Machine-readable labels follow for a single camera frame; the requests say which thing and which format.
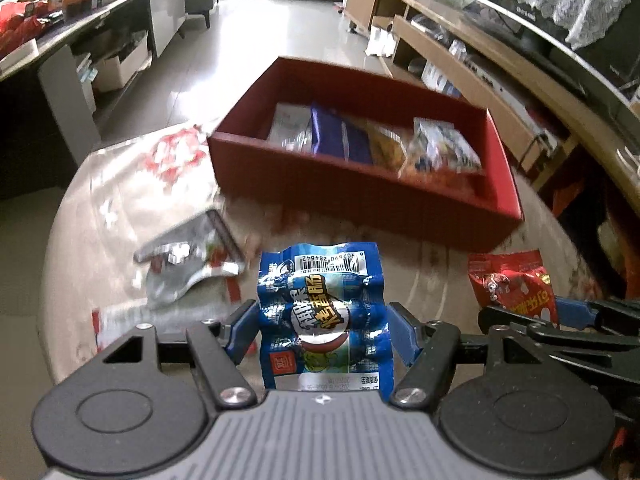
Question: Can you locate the red orange snack pack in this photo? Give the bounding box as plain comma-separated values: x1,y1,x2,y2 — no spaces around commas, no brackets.
468,249,559,326

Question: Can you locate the blue sausage snack pack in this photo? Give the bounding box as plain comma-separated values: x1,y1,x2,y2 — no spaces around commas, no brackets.
257,242,394,399

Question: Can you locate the silver foil snack pouch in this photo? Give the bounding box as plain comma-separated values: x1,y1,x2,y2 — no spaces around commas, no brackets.
134,208,247,306

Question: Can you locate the red white long snack pack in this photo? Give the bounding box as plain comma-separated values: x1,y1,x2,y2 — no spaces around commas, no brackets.
92,278,242,351

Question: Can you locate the Kapron green white pack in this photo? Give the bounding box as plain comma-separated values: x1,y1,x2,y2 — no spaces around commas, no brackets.
405,118,483,174

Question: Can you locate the yellow egg waffle clear pack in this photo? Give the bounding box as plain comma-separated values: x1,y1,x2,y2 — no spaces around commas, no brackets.
362,120,413,176

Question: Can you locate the white green long snack pack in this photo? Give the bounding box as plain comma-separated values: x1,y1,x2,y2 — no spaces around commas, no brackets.
267,103,312,153

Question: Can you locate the blue wafer biscuit pack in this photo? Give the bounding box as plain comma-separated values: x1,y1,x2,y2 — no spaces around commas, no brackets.
310,105,373,165

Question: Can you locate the red cardboard box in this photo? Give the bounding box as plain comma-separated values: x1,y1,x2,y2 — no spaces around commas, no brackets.
208,58,524,252

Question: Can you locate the black television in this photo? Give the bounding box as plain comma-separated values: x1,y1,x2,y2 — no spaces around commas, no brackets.
488,0,639,100

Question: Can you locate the white storage box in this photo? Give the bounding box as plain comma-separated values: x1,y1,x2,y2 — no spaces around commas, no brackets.
92,30,150,93

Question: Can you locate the wooden TV console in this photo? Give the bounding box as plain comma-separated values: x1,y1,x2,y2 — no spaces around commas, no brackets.
344,0,639,209

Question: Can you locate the dark grey sideboard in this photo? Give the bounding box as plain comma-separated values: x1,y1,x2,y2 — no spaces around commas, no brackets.
1,0,186,198

